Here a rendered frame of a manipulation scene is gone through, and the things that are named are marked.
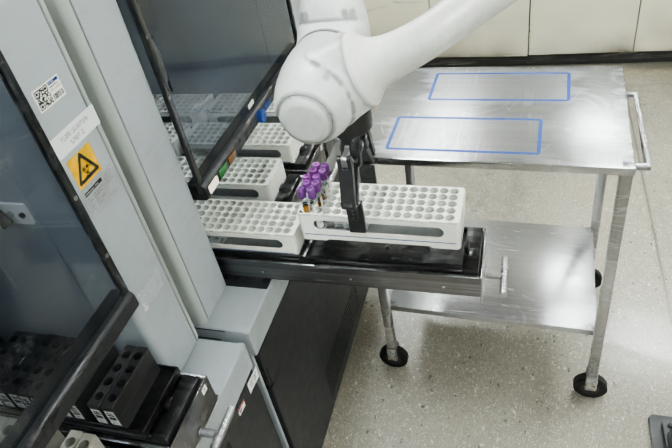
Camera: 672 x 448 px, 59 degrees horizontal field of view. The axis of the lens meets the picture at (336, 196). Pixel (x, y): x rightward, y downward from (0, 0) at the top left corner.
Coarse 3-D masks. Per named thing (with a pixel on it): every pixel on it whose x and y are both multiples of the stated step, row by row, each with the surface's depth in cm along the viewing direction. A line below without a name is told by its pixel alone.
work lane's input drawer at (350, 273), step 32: (224, 256) 123; (256, 256) 120; (288, 256) 118; (320, 256) 116; (352, 256) 117; (384, 256) 115; (416, 256) 114; (448, 256) 113; (480, 256) 111; (384, 288) 115; (416, 288) 113; (448, 288) 110; (480, 288) 108
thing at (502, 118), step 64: (384, 128) 148; (448, 128) 144; (512, 128) 140; (576, 128) 136; (640, 128) 138; (512, 256) 182; (576, 256) 178; (384, 320) 176; (512, 320) 163; (576, 320) 160; (576, 384) 170
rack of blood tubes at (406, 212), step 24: (336, 192) 115; (360, 192) 113; (384, 192) 112; (408, 192) 111; (432, 192) 111; (456, 192) 109; (312, 216) 110; (336, 216) 108; (384, 216) 108; (408, 216) 107; (432, 216) 105; (456, 216) 103; (360, 240) 111; (384, 240) 109; (432, 240) 106; (456, 240) 105
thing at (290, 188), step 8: (288, 176) 139; (296, 176) 139; (288, 184) 137; (296, 184) 137; (280, 192) 135; (288, 192) 134; (296, 192) 136; (280, 200) 132; (288, 200) 133; (296, 200) 136
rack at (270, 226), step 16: (208, 208) 126; (224, 208) 126; (240, 208) 125; (256, 208) 124; (272, 208) 123; (288, 208) 124; (208, 224) 122; (224, 224) 121; (240, 224) 120; (256, 224) 121; (272, 224) 120; (288, 224) 119; (224, 240) 126; (240, 240) 125; (256, 240) 124; (272, 240) 124; (288, 240) 116
